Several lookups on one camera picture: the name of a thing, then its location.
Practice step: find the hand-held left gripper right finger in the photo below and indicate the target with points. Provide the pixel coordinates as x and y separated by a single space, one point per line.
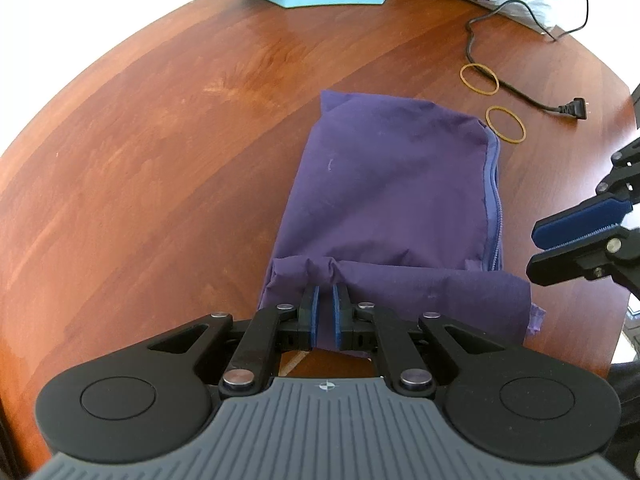
337 317

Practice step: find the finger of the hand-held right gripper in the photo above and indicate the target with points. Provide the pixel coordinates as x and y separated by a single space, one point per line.
575 225
565 262

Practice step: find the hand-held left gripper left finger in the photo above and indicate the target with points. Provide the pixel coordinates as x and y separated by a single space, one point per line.
314 317

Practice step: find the yellow rubber band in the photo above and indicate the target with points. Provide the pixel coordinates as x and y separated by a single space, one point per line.
487 119
461 76

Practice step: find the purple shopping bag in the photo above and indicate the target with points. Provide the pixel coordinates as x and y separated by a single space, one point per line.
390 185

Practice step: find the dark clothing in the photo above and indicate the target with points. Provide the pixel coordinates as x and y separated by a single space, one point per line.
627 410

